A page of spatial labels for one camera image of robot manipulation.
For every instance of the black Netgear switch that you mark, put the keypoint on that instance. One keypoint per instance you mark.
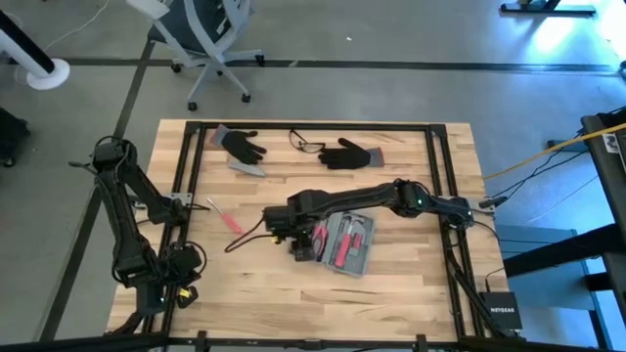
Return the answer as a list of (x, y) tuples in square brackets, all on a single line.
[(502, 310)]

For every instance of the black stand base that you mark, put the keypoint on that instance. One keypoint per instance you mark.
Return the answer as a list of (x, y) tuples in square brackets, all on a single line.
[(548, 7)]

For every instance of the grey plastic tool case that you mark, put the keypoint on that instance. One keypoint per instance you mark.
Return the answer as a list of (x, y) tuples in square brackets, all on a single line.
[(364, 259)]

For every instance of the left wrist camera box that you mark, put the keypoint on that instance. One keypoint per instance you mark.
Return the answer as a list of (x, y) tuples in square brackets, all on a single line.
[(185, 256)]

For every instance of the black safety glasses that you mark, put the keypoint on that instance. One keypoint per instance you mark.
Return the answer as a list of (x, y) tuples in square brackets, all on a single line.
[(292, 142)]

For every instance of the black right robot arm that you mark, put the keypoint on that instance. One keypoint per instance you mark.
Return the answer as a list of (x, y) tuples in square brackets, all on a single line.
[(371, 195)]

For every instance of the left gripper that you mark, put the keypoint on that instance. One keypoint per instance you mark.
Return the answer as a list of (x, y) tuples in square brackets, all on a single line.
[(176, 276)]

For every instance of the black table rig frame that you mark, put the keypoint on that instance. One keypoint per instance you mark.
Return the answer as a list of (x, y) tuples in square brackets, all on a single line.
[(342, 126)]

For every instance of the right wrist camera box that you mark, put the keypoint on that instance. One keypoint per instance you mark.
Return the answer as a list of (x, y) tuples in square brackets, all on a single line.
[(278, 217)]

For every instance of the white pole round base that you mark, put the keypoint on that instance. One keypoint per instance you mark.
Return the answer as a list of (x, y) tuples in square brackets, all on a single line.
[(29, 54)]

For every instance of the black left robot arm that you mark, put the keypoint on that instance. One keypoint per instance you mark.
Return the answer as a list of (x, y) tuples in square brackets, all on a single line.
[(124, 225)]

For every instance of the black wheeled base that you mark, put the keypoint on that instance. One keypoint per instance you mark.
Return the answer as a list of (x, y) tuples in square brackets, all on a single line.
[(10, 137)]

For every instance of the grey utility knife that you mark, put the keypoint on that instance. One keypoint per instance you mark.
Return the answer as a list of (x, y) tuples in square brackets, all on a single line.
[(247, 169)]

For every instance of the grey mesh office chair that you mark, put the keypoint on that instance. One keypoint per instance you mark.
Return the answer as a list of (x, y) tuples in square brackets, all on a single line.
[(195, 24)]

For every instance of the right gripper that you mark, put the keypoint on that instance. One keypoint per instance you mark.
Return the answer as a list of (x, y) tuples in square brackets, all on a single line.
[(300, 207)]

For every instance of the black glove grey red cuff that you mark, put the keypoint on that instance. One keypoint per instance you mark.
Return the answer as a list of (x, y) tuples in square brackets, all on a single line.
[(347, 157), (242, 145)]

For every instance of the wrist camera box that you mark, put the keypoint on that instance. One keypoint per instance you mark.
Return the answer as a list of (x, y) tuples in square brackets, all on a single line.
[(278, 217), (185, 256)]

